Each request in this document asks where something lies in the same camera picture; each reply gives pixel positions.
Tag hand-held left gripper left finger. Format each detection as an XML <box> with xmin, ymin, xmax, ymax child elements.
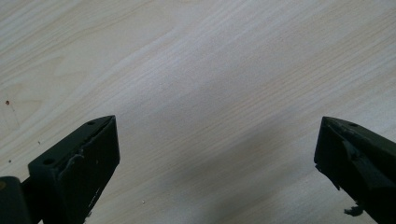
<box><xmin>21</xmin><ymin>115</ymin><xmax>121</xmax><ymax>224</ymax></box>

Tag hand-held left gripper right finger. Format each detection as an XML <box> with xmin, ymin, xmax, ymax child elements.
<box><xmin>313</xmin><ymin>116</ymin><xmax>396</xmax><ymax>224</ymax></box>

